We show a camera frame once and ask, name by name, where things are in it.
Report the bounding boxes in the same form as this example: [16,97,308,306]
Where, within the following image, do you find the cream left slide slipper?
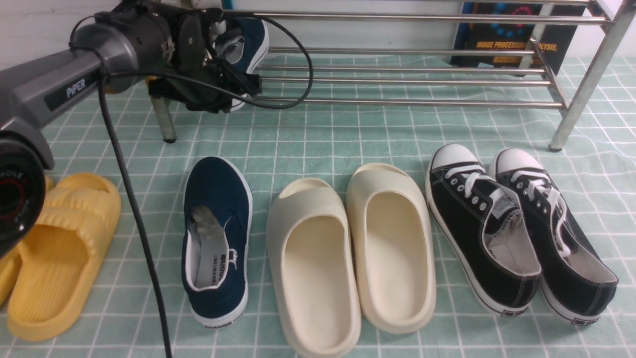
[266,178,362,358]

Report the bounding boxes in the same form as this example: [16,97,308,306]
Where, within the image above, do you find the navy slip-on shoe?
[181,157,253,328]
[210,17,270,98]

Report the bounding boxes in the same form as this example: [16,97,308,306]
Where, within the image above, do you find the black right canvas sneaker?
[488,149,619,326]

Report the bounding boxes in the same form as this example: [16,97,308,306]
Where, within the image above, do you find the black left canvas sneaker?
[425,144,542,317]

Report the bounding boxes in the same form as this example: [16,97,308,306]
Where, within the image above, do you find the green checked floor cloth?
[1,57,636,358]

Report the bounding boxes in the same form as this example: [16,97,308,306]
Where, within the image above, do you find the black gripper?
[147,7,245,113]

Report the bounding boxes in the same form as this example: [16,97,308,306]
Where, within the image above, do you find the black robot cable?
[69,0,315,358]

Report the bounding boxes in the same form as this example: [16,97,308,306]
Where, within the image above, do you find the dark image processing book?
[450,2,586,74]

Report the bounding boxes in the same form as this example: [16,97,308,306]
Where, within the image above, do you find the cream right slide slipper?
[345,163,436,335]

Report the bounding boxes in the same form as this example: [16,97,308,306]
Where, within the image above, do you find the black canvas sneaker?
[425,144,542,317]
[488,149,619,326]

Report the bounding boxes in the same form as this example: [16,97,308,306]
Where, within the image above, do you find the stainless steel shoe rack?
[144,0,636,152]

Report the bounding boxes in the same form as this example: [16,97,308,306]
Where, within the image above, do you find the yellow ribbed slipper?
[7,173,121,341]

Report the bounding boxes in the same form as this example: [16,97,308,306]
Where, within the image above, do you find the cream slide slipper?
[266,178,362,358]
[345,163,436,335]

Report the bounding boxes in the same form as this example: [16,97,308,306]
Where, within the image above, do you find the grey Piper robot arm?
[0,0,262,256]

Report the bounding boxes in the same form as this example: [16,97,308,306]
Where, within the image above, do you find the yellow slipper far left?
[0,170,54,304]

